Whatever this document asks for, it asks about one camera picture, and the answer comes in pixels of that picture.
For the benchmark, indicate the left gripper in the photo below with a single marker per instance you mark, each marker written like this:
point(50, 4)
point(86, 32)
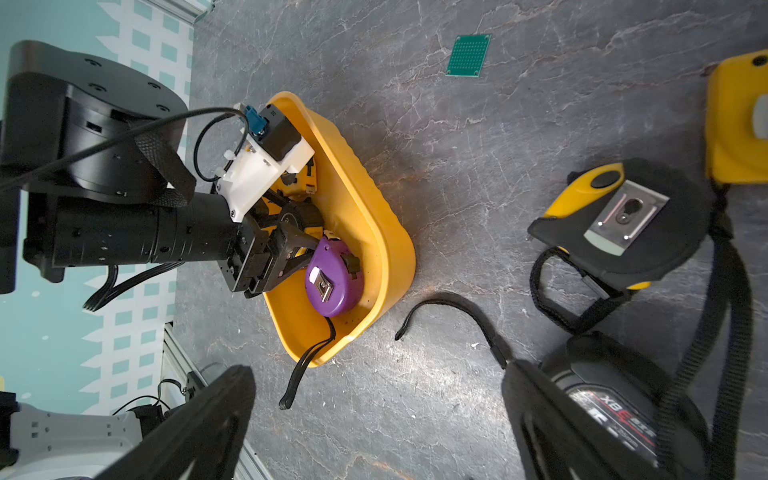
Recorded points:
point(256, 265)

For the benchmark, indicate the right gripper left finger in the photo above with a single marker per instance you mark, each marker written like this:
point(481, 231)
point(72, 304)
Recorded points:
point(202, 440)

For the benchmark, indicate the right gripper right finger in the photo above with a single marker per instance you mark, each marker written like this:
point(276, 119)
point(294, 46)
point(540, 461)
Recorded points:
point(557, 439)

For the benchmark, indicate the purple tape measure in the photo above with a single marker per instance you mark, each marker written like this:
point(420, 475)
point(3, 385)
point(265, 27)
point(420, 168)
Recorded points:
point(334, 284)

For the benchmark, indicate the yellow plastic storage box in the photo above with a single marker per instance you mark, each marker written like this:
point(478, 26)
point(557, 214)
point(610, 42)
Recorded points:
point(354, 209)

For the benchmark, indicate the black tape measure red label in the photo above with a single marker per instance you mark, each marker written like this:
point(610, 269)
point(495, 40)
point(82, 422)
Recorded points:
point(617, 386)

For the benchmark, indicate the black yellow clip tape measure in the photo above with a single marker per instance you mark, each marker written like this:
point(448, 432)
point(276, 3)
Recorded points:
point(622, 226)

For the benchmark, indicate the small yellow tape measure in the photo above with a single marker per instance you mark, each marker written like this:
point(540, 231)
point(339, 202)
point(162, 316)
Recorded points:
point(736, 120)

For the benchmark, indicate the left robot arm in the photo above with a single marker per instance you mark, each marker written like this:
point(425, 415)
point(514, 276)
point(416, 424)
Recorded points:
point(91, 176)

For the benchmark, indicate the small green circuit board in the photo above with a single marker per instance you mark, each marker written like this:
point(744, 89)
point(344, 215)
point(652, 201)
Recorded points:
point(468, 55)

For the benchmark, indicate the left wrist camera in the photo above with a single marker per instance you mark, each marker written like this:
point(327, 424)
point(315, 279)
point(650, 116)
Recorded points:
point(273, 146)

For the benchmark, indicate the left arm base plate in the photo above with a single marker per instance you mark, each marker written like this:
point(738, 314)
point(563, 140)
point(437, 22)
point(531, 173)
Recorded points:
point(38, 444)

